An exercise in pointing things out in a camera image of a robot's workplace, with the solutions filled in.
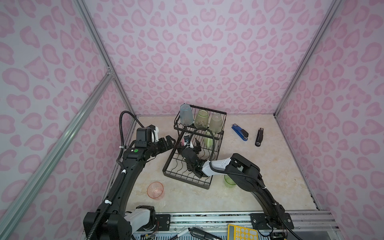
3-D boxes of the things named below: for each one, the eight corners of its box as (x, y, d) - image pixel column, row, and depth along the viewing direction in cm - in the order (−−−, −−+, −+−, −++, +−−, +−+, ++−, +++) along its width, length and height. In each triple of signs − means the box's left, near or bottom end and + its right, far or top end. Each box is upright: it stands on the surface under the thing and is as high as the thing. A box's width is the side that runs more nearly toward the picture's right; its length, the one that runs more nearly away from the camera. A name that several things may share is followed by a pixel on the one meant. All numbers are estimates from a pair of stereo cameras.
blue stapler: (245, 141, 107) (247, 138, 103) (230, 128, 114) (231, 125, 111) (249, 138, 108) (251, 134, 105) (234, 126, 116) (235, 122, 112)
